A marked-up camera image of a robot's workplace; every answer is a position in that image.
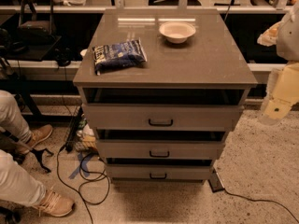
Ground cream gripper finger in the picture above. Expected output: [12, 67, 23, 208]
[258, 97, 292, 125]

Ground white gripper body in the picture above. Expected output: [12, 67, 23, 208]
[261, 62, 299, 110]

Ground grey bottom drawer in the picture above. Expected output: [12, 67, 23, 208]
[106, 165, 212, 181]

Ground grey drawer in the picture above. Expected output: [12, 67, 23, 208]
[106, 165, 212, 181]
[82, 104, 243, 132]
[97, 140, 225, 160]

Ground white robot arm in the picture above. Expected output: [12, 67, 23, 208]
[257, 2, 299, 125]

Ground grey drawer cabinet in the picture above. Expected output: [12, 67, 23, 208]
[74, 8, 257, 171]

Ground grey middle drawer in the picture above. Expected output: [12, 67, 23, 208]
[97, 140, 225, 160]

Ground grey top drawer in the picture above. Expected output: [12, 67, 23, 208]
[82, 104, 243, 132]

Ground white bowl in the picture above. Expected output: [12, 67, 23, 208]
[159, 21, 196, 44]

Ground blue chip bag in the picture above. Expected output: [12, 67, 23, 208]
[93, 39, 147, 76]

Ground blue tape cross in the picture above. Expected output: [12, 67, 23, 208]
[69, 153, 93, 179]

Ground black headphones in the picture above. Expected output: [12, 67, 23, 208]
[54, 48, 72, 67]

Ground tan sneaker far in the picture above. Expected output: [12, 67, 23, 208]
[20, 124, 53, 147]

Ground tan sneaker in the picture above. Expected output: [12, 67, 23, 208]
[34, 189, 75, 217]
[20, 124, 53, 147]

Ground tan sneaker near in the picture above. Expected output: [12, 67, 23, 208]
[34, 189, 75, 217]

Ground black bag on shelf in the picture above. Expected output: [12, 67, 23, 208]
[17, 0, 55, 46]

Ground white trouser leg far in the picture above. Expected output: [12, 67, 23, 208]
[0, 91, 32, 143]

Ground white trouser leg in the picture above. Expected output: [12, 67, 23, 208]
[0, 91, 32, 143]
[0, 150, 46, 206]

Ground white trouser leg near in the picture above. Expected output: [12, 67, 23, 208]
[0, 150, 46, 206]

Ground wire basket with items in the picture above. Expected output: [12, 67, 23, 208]
[64, 107, 97, 153]

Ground black floor cable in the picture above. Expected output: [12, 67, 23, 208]
[55, 144, 112, 224]

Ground black strap on floor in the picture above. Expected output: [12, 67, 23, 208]
[12, 147, 54, 174]

